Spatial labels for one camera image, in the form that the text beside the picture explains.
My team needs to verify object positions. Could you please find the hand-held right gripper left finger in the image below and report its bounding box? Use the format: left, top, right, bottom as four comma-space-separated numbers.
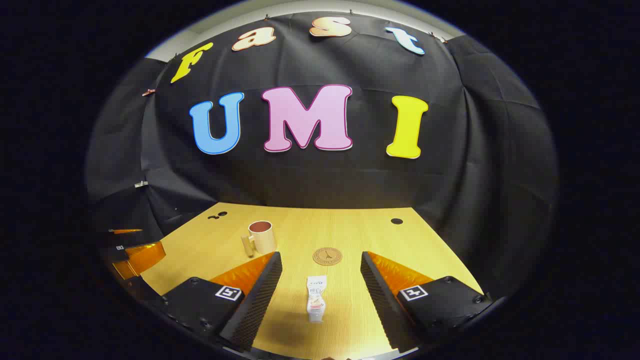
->
160, 251, 284, 352

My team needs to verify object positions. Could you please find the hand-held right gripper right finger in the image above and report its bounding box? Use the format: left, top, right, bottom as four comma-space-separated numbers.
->
360, 251, 494, 353

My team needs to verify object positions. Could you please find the white toothpaste tube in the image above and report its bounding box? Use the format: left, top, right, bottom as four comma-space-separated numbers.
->
306, 275, 328, 323

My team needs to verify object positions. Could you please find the cream cup with wooden handle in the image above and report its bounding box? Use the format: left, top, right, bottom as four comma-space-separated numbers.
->
241, 220, 277, 258

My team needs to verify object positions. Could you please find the round brown coaster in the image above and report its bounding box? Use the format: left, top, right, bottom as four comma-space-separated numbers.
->
313, 247, 343, 266

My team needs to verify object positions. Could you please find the wooden desktop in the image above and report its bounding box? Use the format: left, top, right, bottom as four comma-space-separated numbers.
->
140, 202, 485, 360

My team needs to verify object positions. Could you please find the black backdrop cloth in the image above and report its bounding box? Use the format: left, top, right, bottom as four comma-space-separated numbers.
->
85, 11, 558, 301

